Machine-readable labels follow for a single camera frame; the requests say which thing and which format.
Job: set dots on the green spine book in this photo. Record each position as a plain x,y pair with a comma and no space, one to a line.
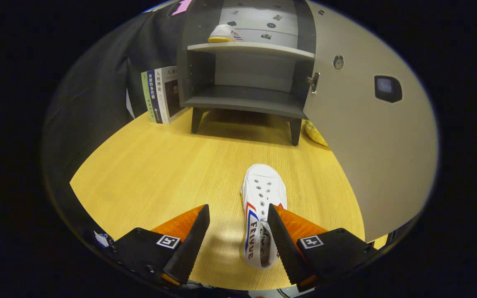
147,97

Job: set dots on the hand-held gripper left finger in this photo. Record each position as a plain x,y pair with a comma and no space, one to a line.
191,244

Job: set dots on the white grey cover book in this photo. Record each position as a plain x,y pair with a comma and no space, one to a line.
174,93

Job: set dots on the white canvas shoe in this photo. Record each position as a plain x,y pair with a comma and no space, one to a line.
261,186
222,33

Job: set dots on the dark grey shoe cabinet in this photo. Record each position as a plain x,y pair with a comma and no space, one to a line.
242,99

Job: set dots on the yellow plush toy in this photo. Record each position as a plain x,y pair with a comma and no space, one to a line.
315,133

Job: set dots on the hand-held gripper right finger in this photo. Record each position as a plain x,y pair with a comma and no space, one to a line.
286,248

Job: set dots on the black backdrop cloth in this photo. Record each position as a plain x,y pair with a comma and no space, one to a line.
89,103

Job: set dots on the grey shoe cabinet door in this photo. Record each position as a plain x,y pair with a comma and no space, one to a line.
367,157

